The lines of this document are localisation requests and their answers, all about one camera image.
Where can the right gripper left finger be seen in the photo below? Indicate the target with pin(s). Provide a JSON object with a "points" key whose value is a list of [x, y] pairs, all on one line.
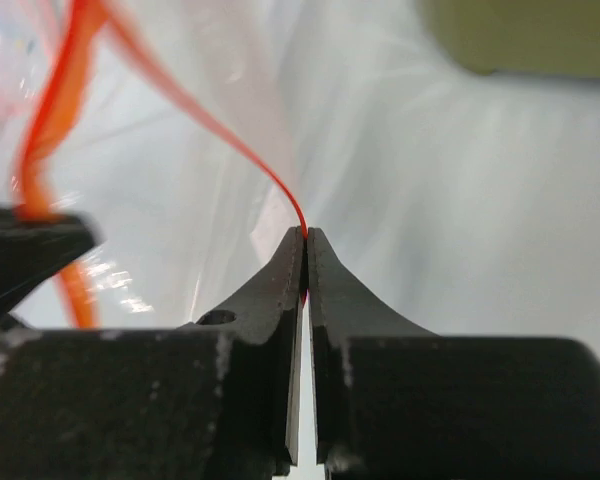
{"points": [[214, 399]]}

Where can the olive green plastic bin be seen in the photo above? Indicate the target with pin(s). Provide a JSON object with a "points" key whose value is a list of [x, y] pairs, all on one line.
{"points": [[538, 37]]}

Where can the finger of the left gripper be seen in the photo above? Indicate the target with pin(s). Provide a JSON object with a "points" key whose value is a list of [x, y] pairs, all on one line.
{"points": [[32, 251]]}

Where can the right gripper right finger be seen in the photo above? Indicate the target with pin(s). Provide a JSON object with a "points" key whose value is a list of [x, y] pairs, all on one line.
{"points": [[396, 401]]}

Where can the clear orange-zipper bag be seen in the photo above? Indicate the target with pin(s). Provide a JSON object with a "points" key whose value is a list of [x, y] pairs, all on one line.
{"points": [[339, 98]]}

